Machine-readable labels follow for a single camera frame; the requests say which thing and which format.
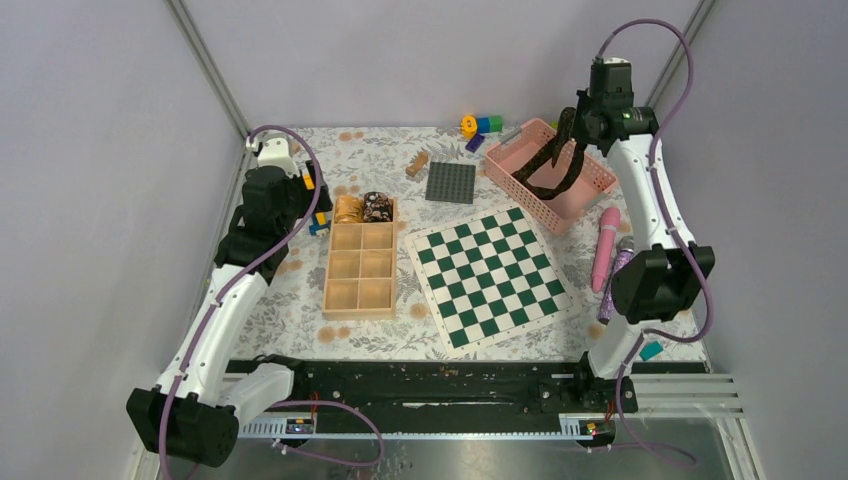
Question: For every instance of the pink toy microphone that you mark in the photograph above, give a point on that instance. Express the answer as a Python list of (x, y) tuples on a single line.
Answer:
[(608, 228)]

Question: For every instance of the small wooden arch block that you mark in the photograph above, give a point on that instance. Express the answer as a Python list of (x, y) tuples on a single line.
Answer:
[(420, 160)]

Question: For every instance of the purple glitter toy microphone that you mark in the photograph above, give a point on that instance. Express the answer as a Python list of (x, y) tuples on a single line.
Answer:
[(624, 253)]

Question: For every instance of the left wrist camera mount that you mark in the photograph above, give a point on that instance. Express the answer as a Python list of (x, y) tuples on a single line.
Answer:
[(271, 148)]

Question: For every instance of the rolled golden tie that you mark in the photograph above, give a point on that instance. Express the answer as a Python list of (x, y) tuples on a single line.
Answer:
[(349, 209)]

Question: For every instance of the rolled floral black tie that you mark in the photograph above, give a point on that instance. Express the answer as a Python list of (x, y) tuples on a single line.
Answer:
[(377, 207)]

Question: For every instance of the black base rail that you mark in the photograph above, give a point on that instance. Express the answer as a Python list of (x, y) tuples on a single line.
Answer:
[(431, 397)]

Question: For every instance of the purple toy brick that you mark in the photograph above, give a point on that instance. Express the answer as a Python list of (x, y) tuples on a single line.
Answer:
[(475, 143)]

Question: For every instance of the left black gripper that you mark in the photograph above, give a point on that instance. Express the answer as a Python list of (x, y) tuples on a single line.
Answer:
[(309, 195)]

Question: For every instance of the blue toy brick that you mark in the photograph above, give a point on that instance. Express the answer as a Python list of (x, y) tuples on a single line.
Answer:
[(483, 125)]

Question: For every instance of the wooden compartment box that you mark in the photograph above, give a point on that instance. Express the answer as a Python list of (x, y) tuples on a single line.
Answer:
[(361, 272)]

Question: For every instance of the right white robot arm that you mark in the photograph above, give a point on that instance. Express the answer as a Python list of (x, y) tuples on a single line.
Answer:
[(668, 269)]

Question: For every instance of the yellow toy ladder vehicle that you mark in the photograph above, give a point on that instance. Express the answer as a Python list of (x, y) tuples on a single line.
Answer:
[(321, 220)]

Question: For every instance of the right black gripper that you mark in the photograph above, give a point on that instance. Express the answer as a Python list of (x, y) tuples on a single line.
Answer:
[(579, 134)]

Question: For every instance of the black key-patterned necktie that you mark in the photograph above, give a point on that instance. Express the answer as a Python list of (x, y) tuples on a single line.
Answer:
[(550, 154)]

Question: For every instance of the green toy brick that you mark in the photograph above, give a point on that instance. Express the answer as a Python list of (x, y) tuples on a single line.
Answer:
[(495, 123)]

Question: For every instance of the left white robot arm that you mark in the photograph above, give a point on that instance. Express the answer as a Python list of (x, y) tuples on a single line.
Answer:
[(189, 413)]

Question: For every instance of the teal small block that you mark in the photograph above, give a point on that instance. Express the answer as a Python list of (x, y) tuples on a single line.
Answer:
[(650, 350)]

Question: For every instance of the green white chessboard mat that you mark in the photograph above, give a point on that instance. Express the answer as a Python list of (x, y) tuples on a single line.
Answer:
[(489, 278)]

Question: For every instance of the yellow round toy block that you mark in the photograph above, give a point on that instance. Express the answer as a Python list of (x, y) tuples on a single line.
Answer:
[(468, 126)]

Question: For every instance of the grey studded baseplate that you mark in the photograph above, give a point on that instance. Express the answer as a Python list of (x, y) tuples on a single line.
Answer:
[(451, 182)]

